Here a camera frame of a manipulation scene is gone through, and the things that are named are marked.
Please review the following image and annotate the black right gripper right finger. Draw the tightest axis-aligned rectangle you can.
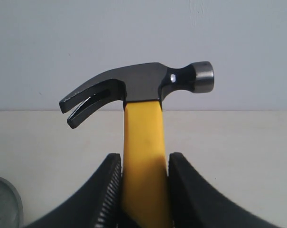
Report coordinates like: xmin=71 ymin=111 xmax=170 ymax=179
xmin=168 ymin=152 xmax=276 ymax=228

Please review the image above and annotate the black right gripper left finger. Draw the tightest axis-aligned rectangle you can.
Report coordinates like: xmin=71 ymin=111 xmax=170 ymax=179
xmin=26 ymin=153 xmax=121 ymax=228

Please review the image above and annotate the yellow black claw hammer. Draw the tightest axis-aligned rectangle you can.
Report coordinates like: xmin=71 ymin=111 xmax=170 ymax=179
xmin=59 ymin=61 xmax=214 ymax=228

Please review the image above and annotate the round stainless steel plate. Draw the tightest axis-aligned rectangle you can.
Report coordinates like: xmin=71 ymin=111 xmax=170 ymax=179
xmin=0 ymin=177 xmax=24 ymax=228

